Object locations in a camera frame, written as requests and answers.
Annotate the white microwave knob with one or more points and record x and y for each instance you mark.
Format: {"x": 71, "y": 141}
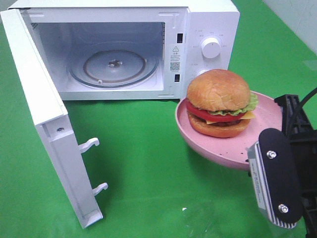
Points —
{"x": 210, "y": 47}
{"x": 201, "y": 72}

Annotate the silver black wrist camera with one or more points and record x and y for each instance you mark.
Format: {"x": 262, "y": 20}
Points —
{"x": 275, "y": 180}

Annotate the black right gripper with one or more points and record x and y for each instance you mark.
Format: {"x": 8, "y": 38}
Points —
{"x": 303, "y": 140}

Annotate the white microwave oven body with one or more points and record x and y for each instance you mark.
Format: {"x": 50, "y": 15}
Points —
{"x": 64, "y": 27}

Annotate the burger with tomato and lettuce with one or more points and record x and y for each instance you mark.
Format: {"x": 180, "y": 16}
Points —
{"x": 220, "y": 103}

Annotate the pink round plate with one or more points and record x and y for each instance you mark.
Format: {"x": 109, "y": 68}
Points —
{"x": 230, "y": 152}

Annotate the white microwave door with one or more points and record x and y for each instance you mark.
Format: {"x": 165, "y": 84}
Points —
{"x": 50, "y": 118}

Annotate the warning label with QR code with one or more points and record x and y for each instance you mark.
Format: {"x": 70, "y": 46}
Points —
{"x": 174, "y": 58}

